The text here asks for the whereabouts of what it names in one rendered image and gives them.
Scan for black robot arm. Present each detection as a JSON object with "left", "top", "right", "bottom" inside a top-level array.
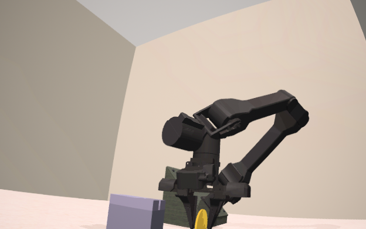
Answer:
[{"left": 162, "top": 90, "right": 309, "bottom": 190}]

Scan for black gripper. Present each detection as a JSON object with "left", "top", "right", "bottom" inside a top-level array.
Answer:
[{"left": 158, "top": 153, "right": 251, "bottom": 229}]

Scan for gold coin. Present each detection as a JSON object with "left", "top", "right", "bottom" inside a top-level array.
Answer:
[{"left": 195, "top": 209, "right": 208, "bottom": 229}]

